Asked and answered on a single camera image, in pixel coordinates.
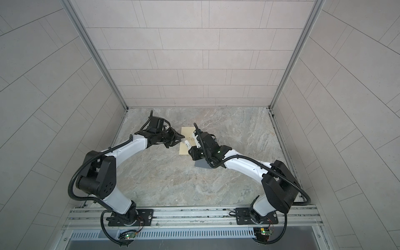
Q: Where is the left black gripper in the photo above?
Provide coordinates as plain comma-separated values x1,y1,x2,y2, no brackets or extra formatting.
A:
155,127,185,149

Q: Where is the grey envelope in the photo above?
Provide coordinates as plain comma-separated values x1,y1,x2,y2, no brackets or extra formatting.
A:
194,159,212,169

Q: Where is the yellow paper envelope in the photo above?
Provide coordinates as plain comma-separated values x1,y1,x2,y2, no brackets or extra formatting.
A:
179,127,196,155

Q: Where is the white glue stick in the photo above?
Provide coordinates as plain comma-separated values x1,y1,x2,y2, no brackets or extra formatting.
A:
184,140,192,150

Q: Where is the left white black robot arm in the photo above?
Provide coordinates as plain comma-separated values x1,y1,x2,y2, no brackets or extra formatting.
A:
67,115,184,226

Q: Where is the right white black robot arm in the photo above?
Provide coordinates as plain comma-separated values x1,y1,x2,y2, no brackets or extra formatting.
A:
189,124,311,224

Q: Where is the right circuit board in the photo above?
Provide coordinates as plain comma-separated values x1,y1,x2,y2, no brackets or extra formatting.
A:
253,228,274,242

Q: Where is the circuit board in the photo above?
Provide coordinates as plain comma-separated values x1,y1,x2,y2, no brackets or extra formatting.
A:
253,228,274,242
118,230,138,241

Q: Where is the left circuit board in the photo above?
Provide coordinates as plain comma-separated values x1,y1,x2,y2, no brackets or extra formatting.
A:
118,230,138,241

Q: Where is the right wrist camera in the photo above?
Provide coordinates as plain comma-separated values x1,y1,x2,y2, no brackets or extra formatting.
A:
192,131,201,149

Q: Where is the right black base cable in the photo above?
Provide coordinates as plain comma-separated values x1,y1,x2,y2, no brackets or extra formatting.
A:
254,212,288,245

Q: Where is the black base cable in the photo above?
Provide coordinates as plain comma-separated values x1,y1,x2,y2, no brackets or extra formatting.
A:
99,210,132,246
254,212,288,245

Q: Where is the left black base cable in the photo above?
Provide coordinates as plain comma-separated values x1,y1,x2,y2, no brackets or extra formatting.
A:
99,210,132,246

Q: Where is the aluminium mounting rail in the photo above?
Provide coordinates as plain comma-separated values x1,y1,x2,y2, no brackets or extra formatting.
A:
61,205,323,230

